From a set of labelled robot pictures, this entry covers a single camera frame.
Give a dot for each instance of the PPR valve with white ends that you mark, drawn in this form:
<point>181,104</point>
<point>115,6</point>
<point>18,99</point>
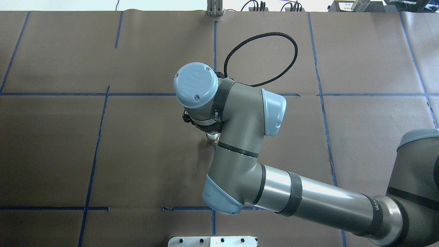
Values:
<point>212,137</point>

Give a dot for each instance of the aluminium profile post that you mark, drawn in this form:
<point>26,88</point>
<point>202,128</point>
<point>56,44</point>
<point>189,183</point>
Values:
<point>214,8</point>

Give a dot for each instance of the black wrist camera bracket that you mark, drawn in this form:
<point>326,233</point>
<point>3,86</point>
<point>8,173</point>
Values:
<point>206,125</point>

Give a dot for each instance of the grey equipment box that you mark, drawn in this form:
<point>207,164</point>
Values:
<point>384,6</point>

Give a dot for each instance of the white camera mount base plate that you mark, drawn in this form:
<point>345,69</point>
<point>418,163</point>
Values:
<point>213,241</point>

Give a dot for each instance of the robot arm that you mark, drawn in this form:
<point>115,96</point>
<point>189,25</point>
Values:
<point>406,216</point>

